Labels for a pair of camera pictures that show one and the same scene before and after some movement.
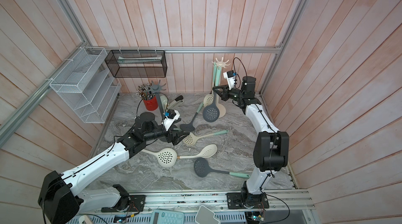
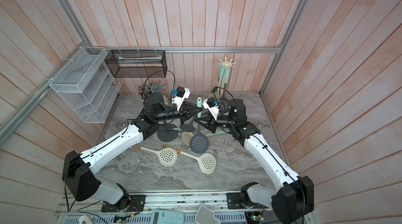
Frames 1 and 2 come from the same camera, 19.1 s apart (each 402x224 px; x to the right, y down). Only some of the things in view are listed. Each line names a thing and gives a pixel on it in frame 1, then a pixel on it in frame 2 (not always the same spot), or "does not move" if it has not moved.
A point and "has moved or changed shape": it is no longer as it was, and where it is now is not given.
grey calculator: (160, 216) does not move
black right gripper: (225, 95) -> (211, 128)
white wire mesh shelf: (86, 85) does not move
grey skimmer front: (202, 168) -> (199, 144)
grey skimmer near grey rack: (189, 126) does not move
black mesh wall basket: (137, 63) does not move
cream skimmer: (207, 152) -> (206, 162)
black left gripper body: (169, 137) -> (180, 114)
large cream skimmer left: (166, 157) does not move
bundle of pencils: (144, 91) does not move
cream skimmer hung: (209, 100) has moved or changed shape
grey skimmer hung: (211, 113) has moved or changed shape
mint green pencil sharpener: (164, 101) does not move
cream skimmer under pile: (190, 138) does not move
